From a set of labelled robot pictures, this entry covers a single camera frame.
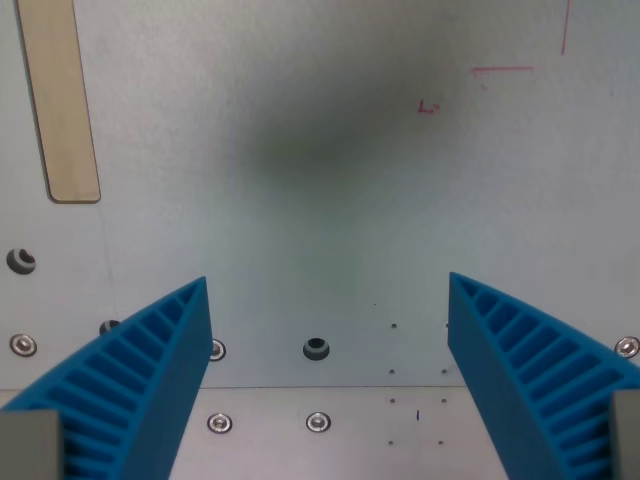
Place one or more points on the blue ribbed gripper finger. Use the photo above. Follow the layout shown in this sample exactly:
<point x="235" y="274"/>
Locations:
<point x="150" y="380"/>
<point x="500" y="370"/>

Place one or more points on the light wooden flat strip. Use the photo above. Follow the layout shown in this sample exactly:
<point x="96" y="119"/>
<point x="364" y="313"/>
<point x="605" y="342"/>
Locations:
<point x="62" y="100"/>

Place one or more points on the silver hex socket screw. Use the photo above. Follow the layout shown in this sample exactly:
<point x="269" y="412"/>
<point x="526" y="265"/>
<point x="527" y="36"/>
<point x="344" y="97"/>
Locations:
<point x="219" y="423"/>
<point x="23" y="345"/>
<point x="217" y="349"/>
<point x="627" y="346"/>
<point x="318" y="422"/>

